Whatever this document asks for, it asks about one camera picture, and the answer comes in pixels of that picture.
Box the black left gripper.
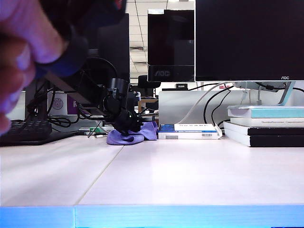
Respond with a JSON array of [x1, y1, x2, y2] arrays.
[[114, 106, 143, 137]]

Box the black book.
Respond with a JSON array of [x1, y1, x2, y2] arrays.
[[224, 129, 304, 148], [223, 121, 304, 137]]

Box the teal book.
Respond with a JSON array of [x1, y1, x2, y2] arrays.
[[227, 105, 304, 119]]

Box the black keyboard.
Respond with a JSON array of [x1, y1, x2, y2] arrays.
[[0, 119, 80, 147]]

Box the large AOC monitor silver bezel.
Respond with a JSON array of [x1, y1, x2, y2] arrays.
[[194, 0, 304, 107]]

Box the blue and white box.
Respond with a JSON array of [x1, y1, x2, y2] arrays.
[[158, 123, 219, 140]]

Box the plain black monitor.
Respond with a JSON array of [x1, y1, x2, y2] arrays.
[[97, 13, 131, 82]]

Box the black cable tangle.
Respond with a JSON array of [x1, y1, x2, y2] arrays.
[[25, 86, 80, 129]]

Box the grey desk divider panel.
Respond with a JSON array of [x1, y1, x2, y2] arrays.
[[158, 90, 304, 126]]

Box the white box purple label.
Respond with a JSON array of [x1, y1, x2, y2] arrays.
[[47, 91, 82, 117]]

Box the white book printed spine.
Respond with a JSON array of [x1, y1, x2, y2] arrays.
[[230, 117, 304, 128]]

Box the black AOC monitor white frame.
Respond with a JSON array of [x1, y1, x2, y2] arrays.
[[147, 9, 196, 83]]

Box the thin black cable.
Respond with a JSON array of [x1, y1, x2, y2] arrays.
[[187, 82, 226, 92]]

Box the wooden shelf frame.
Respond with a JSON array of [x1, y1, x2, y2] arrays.
[[138, 98, 159, 127]]

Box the person's hand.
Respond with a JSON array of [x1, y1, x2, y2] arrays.
[[0, 0, 69, 136]]

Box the forearm in dark sleeve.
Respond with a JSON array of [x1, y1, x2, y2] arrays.
[[35, 0, 128, 79]]

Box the looped black cable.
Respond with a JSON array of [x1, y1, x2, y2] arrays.
[[204, 85, 235, 127]]

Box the white flat cable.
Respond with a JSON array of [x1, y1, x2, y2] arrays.
[[180, 82, 233, 125]]

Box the black monitor cable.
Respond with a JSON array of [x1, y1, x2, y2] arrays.
[[256, 82, 304, 94]]

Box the purple cloth rag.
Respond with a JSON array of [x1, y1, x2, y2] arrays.
[[106, 121, 159, 146]]

